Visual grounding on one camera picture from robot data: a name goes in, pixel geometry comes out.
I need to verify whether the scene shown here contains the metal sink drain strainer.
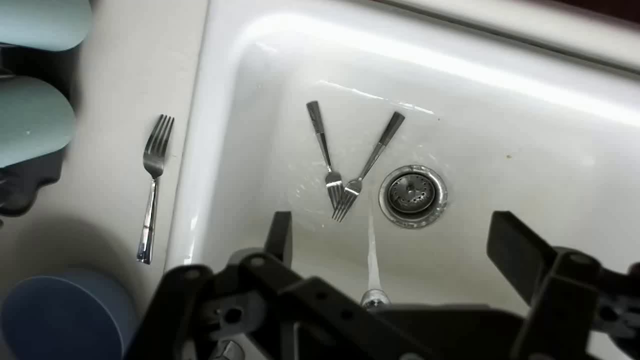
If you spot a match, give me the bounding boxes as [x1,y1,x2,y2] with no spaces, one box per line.
[377,164,447,230]

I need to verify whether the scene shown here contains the blue bowl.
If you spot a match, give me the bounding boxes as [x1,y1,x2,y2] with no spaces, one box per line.
[0,268,138,360]

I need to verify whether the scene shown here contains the teal cup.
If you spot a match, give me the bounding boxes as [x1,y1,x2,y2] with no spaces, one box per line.
[0,0,94,54]
[0,74,78,171]

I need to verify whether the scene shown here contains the running water stream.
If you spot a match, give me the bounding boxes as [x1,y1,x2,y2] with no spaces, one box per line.
[363,213,384,296]

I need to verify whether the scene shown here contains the chrome faucet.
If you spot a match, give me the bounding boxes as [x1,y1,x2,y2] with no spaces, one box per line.
[357,287,392,312]

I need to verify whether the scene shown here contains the silver fork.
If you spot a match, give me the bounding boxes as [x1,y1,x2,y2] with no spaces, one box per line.
[303,98,347,213]
[329,110,408,224]
[136,112,175,267]

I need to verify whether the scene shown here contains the white ceramic sink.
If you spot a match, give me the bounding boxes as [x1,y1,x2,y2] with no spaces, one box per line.
[165,0,640,360]

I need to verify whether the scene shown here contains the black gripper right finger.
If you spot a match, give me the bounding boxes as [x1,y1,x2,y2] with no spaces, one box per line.
[486,211,640,360]

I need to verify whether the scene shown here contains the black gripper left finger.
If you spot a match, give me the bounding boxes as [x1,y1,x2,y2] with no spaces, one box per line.
[126,211,428,360]

